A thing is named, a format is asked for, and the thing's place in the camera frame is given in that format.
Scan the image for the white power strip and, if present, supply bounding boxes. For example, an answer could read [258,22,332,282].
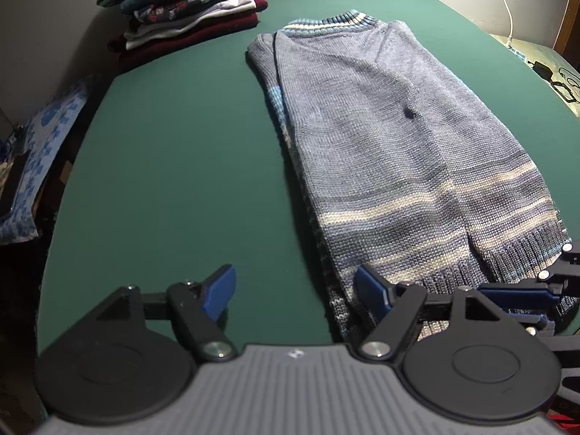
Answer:
[505,38,532,65]

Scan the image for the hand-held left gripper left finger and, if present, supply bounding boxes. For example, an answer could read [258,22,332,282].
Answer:
[94,264,237,364]

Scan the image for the stack of folded clothes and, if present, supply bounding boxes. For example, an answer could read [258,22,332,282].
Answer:
[108,0,268,71]

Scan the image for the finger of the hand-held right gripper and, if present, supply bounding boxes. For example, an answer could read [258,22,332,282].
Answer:
[478,241,580,310]
[511,312,556,338]

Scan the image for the patterned folded garment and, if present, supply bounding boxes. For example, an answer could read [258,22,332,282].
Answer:
[131,0,236,25]

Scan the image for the black thin cable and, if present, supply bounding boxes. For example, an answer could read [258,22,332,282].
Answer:
[550,67,580,105]

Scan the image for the grey-blue striped knit sweater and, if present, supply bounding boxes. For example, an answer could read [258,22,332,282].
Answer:
[247,9,580,343]

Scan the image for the blue floral cloth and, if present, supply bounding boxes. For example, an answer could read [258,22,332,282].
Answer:
[0,77,94,245]

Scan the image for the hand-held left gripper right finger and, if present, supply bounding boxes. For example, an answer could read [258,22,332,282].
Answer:
[352,264,514,364]

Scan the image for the white folded garment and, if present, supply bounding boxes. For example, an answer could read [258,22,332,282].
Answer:
[123,0,258,50]

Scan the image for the pale green patterned mattress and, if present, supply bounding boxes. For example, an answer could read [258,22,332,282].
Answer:
[492,34,580,119]

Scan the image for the white power cable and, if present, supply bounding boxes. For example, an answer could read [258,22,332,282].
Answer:
[498,0,515,46]

